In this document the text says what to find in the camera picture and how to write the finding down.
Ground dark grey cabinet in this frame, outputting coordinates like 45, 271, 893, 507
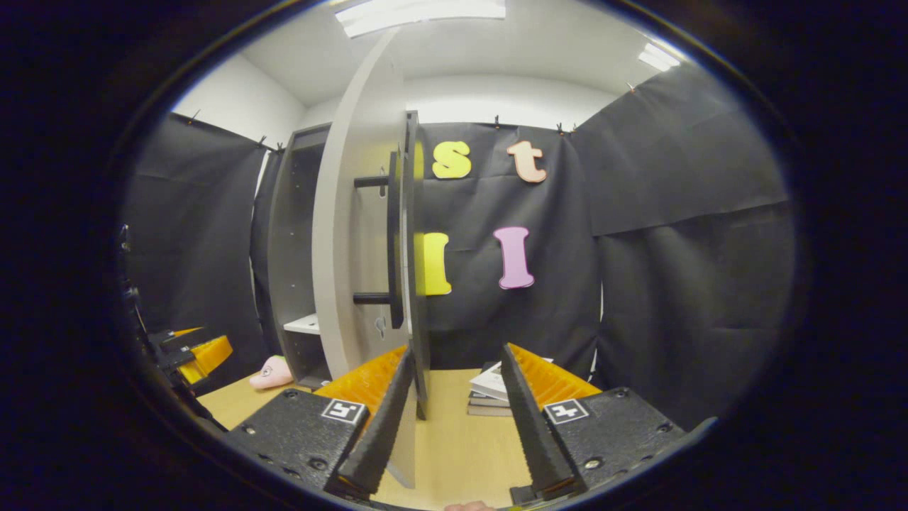
266, 110, 431, 421

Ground grey cabinet door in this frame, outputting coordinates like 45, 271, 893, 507
311, 28, 419, 490

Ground black cabinet door handle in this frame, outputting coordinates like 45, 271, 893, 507
353, 151, 405, 330

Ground white book with portrait cover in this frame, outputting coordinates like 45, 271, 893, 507
470, 358, 555, 402

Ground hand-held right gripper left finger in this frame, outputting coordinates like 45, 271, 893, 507
227, 346, 416, 501

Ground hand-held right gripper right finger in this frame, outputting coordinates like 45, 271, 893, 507
500, 343, 687, 506

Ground long ceiling light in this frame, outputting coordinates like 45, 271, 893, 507
335, 0, 506, 38

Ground small ceiling light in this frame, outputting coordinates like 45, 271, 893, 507
637, 43, 680, 72

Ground black backdrop cloth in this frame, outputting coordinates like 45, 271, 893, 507
121, 64, 795, 430

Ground pink plush toy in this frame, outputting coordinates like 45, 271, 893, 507
250, 356, 294, 390

